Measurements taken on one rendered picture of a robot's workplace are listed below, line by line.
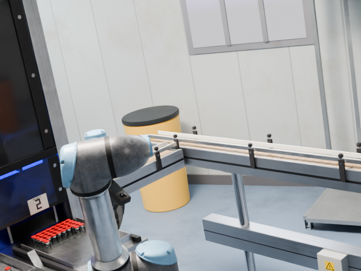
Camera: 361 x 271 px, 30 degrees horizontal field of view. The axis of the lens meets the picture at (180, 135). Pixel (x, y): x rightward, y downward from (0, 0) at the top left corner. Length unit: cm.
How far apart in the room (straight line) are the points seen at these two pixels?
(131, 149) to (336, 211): 274
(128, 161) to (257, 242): 150
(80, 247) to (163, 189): 250
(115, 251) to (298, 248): 124
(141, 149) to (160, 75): 353
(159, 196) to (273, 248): 199
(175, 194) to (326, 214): 122
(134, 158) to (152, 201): 325
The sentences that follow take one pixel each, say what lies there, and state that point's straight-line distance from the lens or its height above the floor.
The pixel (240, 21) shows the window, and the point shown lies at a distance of 492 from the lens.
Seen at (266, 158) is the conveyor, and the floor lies 93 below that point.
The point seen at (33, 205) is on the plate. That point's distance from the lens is 265.
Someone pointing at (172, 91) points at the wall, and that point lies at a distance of 532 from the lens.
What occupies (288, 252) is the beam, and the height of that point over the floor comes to 48.
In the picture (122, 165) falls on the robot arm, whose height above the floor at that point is 135.
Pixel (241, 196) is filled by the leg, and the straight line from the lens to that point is 318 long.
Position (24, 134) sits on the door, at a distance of 260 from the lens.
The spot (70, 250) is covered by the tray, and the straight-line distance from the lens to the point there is 253.
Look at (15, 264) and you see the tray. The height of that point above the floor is 90.
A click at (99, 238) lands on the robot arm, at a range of 196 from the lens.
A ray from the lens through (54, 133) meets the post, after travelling 266.
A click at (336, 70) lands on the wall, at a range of 479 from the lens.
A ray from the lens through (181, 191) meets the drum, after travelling 504.
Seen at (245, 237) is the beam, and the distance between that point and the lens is 324.
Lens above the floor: 188
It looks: 16 degrees down
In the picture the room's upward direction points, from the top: 10 degrees counter-clockwise
